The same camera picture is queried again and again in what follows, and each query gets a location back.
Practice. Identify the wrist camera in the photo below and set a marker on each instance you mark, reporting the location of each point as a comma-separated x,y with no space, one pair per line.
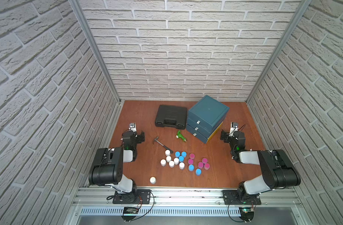
233,128
132,127

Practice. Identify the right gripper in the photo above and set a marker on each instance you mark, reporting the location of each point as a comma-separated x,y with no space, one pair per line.
226,135

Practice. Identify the teal drawer cabinet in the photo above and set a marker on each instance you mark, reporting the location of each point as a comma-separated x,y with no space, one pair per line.
201,133

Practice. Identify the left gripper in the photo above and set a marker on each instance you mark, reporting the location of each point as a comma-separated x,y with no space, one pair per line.
139,136

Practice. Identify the left controller board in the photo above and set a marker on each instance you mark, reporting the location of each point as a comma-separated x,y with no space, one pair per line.
130,210

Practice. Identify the black plastic tool case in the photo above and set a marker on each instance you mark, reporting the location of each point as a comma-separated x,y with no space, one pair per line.
171,116

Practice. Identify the controller board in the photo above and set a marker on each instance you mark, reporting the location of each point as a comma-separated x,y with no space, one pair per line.
130,210
246,214

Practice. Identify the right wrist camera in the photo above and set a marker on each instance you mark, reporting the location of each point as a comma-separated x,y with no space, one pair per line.
233,128

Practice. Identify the aluminium front rail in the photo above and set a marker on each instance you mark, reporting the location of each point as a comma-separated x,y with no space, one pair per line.
189,197

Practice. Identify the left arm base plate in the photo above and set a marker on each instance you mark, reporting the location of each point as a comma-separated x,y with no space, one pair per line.
142,196

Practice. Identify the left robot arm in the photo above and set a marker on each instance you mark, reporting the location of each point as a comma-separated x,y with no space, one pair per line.
107,166

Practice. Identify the green plastic faucet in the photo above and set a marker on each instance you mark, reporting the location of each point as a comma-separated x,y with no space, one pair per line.
180,136

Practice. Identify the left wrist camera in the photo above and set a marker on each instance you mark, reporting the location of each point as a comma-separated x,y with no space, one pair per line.
132,127

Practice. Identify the right controller board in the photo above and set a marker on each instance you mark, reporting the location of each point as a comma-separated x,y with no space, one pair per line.
246,214

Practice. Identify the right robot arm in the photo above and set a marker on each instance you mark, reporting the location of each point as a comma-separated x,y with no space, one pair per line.
277,171

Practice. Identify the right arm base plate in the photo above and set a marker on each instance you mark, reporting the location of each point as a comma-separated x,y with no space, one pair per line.
233,197

